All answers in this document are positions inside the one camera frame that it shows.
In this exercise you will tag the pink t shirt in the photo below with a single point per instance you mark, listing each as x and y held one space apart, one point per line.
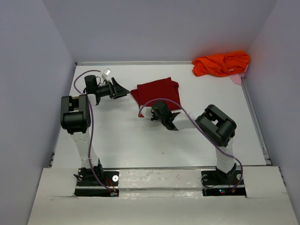
237 78

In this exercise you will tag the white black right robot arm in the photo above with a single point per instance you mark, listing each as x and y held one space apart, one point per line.
214 124

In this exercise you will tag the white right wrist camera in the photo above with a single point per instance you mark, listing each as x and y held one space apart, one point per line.
145 112

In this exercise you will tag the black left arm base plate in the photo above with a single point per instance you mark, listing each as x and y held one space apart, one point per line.
92 188

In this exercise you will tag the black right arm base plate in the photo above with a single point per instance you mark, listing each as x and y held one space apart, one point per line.
212 185

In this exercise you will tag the orange t shirt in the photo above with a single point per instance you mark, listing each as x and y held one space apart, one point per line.
221 65

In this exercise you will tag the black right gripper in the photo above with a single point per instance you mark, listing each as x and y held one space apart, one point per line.
168 119

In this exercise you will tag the dark red t shirt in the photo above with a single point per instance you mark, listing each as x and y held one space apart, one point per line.
164 88

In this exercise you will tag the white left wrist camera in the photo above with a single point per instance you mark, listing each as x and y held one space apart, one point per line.
105 75

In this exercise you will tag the white cardboard front cover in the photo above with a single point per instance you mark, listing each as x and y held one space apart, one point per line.
163 197

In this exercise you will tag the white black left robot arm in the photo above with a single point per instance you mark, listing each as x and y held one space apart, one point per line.
76 117

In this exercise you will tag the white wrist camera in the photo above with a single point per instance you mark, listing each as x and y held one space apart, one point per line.
145 112
105 75

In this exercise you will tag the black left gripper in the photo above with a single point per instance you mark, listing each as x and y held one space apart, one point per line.
113 88

